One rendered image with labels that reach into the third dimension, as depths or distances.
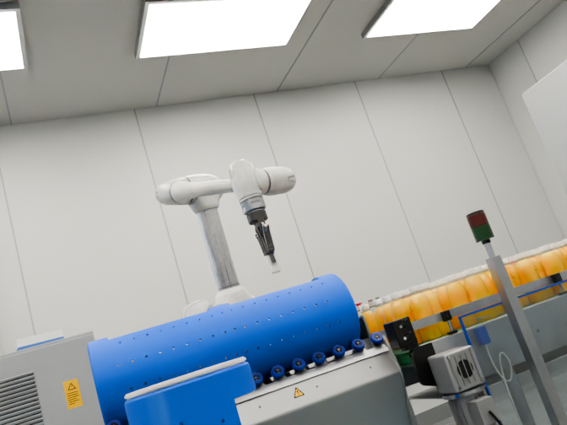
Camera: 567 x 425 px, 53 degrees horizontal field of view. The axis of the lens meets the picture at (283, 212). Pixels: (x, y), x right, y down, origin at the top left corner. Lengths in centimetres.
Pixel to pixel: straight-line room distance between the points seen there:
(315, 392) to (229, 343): 32
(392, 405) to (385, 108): 447
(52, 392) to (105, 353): 152
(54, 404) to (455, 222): 417
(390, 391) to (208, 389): 95
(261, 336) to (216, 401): 70
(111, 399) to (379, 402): 86
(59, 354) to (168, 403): 219
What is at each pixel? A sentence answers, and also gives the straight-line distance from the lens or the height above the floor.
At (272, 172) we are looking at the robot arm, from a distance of 219.
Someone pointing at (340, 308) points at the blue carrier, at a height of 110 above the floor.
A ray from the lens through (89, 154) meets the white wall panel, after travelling 508.
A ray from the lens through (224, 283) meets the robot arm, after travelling 261.
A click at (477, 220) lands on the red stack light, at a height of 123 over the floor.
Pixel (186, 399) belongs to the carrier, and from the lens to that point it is 121.
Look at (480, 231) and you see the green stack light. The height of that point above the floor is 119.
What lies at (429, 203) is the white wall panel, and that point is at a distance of 596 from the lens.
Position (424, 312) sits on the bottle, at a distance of 207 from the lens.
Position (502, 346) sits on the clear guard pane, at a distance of 210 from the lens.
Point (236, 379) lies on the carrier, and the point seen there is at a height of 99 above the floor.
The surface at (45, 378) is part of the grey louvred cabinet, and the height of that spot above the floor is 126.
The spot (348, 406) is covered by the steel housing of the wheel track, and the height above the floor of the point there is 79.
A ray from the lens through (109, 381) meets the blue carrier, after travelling 183.
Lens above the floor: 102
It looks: 13 degrees up
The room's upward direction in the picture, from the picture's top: 18 degrees counter-clockwise
